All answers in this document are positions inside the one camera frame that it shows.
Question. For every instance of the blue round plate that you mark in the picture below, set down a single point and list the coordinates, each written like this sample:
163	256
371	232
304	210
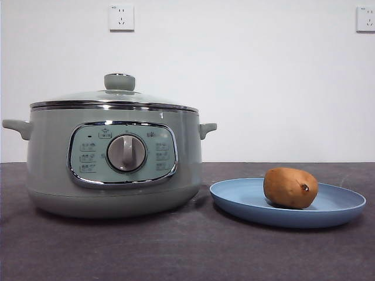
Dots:
240	196

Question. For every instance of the glass lid with green knob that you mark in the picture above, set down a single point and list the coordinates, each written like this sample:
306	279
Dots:
119	81

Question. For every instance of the white wall socket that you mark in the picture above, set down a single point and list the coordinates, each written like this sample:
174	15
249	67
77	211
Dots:
122	18
366	19

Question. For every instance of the brown potato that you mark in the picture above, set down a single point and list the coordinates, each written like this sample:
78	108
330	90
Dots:
287	187

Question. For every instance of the pale green electric steamer pot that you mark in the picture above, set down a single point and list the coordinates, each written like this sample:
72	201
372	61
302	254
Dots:
48	164

